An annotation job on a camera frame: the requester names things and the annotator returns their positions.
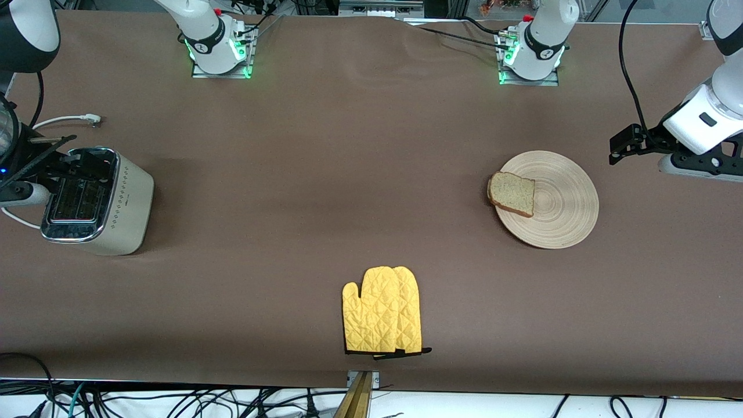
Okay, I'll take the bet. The round light wooden plate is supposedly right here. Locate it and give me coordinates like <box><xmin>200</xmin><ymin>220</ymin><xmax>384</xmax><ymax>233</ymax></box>
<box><xmin>495</xmin><ymin>150</ymin><xmax>600</xmax><ymax>250</ymax></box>

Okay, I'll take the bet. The bread slice with brown crust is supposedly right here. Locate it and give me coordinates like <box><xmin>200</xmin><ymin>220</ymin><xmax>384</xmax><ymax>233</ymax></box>
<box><xmin>488</xmin><ymin>172</ymin><xmax>536</xmax><ymax>218</ymax></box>

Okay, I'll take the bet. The cream and chrome toaster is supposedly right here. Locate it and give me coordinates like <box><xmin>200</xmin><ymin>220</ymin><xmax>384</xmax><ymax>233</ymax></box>
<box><xmin>41</xmin><ymin>147</ymin><xmax>155</xmax><ymax>257</ymax></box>

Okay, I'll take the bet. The yellow quilted oven mitt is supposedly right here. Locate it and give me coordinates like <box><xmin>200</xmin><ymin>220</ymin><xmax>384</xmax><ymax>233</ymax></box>
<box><xmin>341</xmin><ymin>266</ymin><xmax>407</xmax><ymax>355</ymax></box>
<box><xmin>392</xmin><ymin>266</ymin><xmax>433</xmax><ymax>361</ymax></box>

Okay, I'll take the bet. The brown table cover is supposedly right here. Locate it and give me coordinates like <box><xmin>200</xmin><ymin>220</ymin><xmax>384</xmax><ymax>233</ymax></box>
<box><xmin>0</xmin><ymin>9</ymin><xmax>743</xmax><ymax>398</ymax></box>

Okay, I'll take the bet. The grey metal box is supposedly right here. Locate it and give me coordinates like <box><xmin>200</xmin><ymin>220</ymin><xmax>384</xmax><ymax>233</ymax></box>
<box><xmin>338</xmin><ymin>0</ymin><xmax>425</xmax><ymax>18</ymax></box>

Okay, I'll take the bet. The golden metal profile bar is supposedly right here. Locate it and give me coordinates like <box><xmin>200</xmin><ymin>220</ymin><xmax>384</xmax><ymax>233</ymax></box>
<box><xmin>334</xmin><ymin>372</ymin><xmax>373</xmax><ymax>418</ymax></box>

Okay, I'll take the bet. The white toaster power cable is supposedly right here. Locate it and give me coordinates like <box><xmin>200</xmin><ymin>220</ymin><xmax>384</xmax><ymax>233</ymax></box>
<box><xmin>0</xmin><ymin>114</ymin><xmax>103</xmax><ymax>230</ymax></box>

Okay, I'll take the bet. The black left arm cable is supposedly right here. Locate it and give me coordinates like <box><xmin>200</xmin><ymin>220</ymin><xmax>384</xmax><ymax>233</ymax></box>
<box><xmin>618</xmin><ymin>0</ymin><xmax>650</xmax><ymax>131</ymax></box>

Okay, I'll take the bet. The thin black cable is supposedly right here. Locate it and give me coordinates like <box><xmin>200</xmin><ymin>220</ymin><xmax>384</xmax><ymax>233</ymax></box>
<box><xmin>415</xmin><ymin>26</ymin><xmax>517</xmax><ymax>47</ymax></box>
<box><xmin>461</xmin><ymin>16</ymin><xmax>511</xmax><ymax>37</ymax></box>

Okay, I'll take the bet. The looped black cable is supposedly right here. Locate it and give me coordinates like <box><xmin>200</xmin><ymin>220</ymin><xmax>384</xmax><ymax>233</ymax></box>
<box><xmin>0</xmin><ymin>352</ymin><xmax>56</xmax><ymax>418</ymax></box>

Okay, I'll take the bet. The teal cable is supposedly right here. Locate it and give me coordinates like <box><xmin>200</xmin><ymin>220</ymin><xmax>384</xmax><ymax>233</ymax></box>
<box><xmin>68</xmin><ymin>382</ymin><xmax>86</xmax><ymax>418</ymax></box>

